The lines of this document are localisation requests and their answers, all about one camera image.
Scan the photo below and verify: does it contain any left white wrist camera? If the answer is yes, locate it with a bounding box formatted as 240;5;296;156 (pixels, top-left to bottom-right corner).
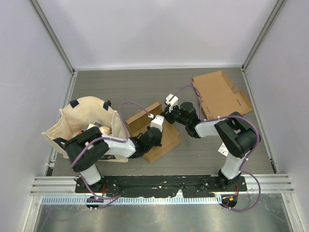
149;114;165;132

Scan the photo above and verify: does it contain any white slotted cable duct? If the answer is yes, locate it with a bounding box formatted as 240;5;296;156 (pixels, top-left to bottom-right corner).
41;195;222;205

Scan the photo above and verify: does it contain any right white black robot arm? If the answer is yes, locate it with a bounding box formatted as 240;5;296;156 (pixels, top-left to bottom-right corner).
162;102;261;191

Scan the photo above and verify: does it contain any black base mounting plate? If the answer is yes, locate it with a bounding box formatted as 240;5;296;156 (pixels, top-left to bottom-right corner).
90;175;247;198

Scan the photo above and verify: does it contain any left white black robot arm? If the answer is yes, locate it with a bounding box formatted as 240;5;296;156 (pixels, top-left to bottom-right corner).
60;127;163;193

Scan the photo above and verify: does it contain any aluminium front rail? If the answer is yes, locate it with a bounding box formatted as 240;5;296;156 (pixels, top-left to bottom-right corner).
30;174;295;196

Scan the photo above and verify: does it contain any flat brown cardboard box blank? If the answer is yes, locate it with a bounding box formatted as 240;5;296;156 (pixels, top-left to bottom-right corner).
192;71;253;119

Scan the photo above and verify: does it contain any small white plastic packet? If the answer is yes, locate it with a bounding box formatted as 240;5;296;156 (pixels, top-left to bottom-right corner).
218;143;229;157

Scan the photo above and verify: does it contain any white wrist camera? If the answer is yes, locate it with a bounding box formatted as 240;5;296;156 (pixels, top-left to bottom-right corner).
165;94;178;113
149;114;165;132

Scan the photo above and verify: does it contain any brown cardboard box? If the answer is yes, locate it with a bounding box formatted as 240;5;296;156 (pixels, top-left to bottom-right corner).
192;71;253;119
126;102;182;162

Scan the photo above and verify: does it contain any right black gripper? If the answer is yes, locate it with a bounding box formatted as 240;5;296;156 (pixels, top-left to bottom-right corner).
161;103;188;126

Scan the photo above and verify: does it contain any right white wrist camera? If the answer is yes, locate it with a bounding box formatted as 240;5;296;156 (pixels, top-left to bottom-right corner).
165;94;178;113

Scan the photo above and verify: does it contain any beige canvas tote bag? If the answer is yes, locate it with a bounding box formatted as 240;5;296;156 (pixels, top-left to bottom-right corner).
42;96;136;161

